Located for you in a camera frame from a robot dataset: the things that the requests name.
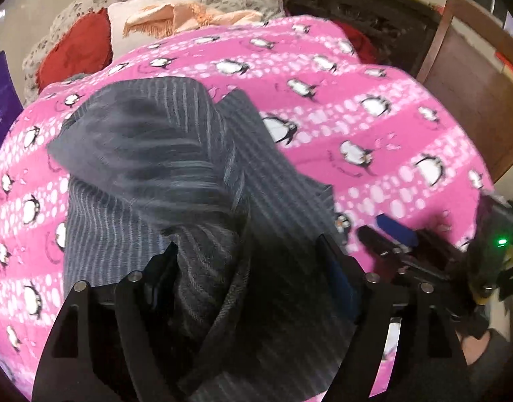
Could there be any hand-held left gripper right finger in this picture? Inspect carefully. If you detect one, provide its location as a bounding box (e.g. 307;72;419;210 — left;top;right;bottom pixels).
317;233;475;402

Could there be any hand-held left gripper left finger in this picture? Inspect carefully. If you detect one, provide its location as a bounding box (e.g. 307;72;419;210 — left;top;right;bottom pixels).
31;243;179;402

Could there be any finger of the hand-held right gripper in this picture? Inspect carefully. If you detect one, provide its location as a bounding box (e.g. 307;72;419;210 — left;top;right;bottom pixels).
357;225;454;285
376;213;454;260

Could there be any grey pinstriped coat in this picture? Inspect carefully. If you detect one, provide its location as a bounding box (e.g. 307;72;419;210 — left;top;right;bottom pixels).
47;76;358;402

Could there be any person's right forearm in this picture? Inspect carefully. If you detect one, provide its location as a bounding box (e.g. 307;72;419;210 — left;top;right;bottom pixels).
460;322;513;369

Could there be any pink penguin print blanket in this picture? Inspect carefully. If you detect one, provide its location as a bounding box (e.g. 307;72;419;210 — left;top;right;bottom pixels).
0;16;496;398

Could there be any brown wooden chair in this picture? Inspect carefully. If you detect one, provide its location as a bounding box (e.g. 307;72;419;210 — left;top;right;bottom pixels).
416;0;513;181

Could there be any red cloth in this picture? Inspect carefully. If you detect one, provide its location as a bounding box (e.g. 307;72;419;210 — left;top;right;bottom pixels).
340;21;381;65

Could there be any dark carved wooden cabinet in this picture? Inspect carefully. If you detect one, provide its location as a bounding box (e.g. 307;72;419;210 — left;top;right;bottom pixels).
273;0;444;76

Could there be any purple shopping bag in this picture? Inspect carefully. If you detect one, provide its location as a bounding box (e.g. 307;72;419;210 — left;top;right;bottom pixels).
0;50;24;164

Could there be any red fringed cushion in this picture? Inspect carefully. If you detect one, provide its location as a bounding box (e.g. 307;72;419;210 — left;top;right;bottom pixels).
36;10;115;90

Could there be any white pillow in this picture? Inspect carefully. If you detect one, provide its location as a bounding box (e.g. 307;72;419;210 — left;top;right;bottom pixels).
108;0;209;59

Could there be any peach fringed shawl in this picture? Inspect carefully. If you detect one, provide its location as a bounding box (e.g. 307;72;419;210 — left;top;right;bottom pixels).
122;2;266;38

